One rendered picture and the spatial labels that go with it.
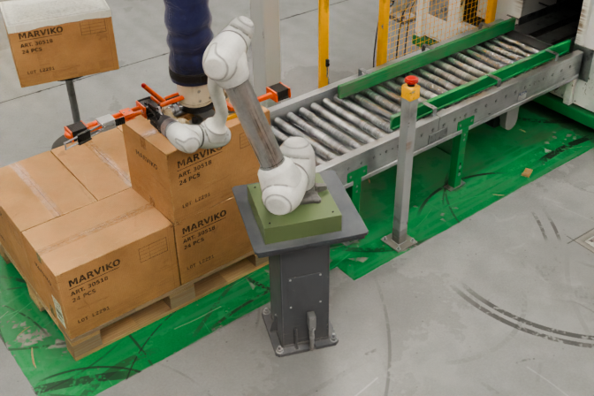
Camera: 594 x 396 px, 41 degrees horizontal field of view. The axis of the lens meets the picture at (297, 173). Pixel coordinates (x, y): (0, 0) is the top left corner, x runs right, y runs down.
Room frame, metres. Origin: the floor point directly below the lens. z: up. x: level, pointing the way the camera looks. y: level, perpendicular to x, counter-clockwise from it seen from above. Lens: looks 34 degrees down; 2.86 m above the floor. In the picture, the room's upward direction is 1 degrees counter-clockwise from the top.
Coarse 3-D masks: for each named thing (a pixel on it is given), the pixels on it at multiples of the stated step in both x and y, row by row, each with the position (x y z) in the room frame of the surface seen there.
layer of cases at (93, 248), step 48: (96, 144) 3.69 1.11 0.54; (0, 192) 3.25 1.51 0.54; (48, 192) 3.24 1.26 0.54; (96, 192) 3.24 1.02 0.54; (0, 240) 3.33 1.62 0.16; (48, 240) 2.85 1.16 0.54; (96, 240) 2.85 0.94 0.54; (144, 240) 2.87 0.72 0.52; (192, 240) 3.02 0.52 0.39; (240, 240) 3.19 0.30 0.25; (48, 288) 2.74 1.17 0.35; (96, 288) 2.71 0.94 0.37; (144, 288) 2.85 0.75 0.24
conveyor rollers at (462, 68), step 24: (480, 48) 4.82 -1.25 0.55; (504, 48) 4.87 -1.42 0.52; (528, 48) 4.83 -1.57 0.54; (408, 72) 4.48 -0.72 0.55; (432, 72) 4.53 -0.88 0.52; (456, 72) 4.49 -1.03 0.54; (480, 72) 4.47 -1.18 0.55; (336, 96) 4.19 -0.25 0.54; (360, 96) 4.18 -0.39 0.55; (432, 96) 4.17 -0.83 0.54; (312, 120) 3.94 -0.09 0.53; (336, 120) 3.91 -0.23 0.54; (360, 120) 3.90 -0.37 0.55; (384, 120) 3.89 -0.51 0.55; (312, 144) 3.66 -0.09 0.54; (336, 144) 3.64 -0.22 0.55; (360, 144) 3.64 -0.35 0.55
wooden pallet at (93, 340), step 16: (240, 256) 3.19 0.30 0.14; (256, 256) 3.24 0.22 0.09; (208, 272) 3.06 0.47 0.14; (224, 272) 3.20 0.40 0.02; (240, 272) 3.20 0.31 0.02; (32, 288) 2.98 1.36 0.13; (176, 288) 2.95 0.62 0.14; (192, 288) 3.00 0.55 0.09; (208, 288) 3.08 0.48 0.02; (144, 304) 2.84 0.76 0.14; (160, 304) 2.96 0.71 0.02; (176, 304) 2.94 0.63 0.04; (112, 320) 2.73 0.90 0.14; (128, 320) 2.85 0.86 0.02; (144, 320) 2.85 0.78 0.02; (80, 336) 2.63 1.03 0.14; (96, 336) 2.68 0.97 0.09; (112, 336) 2.74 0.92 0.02; (80, 352) 2.62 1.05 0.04
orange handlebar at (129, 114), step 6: (168, 96) 3.24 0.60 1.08; (180, 96) 3.24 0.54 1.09; (258, 96) 3.22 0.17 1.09; (264, 96) 3.22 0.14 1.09; (270, 96) 3.24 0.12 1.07; (168, 102) 3.19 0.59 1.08; (174, 102) 3.21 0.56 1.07; (126, 108) 3.13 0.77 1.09; (132, 108) 3.13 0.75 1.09; (138, 108) 3.14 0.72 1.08; (228, 108) 3.14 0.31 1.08; (114, 114) 3.08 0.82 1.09; (120, 114) 3.09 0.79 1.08; (126, 114) 3.07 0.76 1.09; (132, 114) 3.08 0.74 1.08; (138, 114) 3.10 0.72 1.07; (126, 120) 3.06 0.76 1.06; (90, 126) 3.00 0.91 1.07; (66, 132) 2.93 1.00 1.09; (90, 132) 2.96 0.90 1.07
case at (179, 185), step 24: (144, 120) 3.26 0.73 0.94; (144, 144) 3.10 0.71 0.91; (168, 144) 3.04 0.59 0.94; (240, 144) 3.22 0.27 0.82; (144, 168) 3.13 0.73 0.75; (168, 168) 2.96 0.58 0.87; (192, 168) 3.04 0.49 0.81; (216, 168) 3.13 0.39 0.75; (240, 168) 3.22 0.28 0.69; (144, 192) 3.16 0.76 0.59; (168, 192) 2.98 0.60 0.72; (192, 192) 3.03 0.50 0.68; (216, 192) 3.12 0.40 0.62; (168, 216) 3.00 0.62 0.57
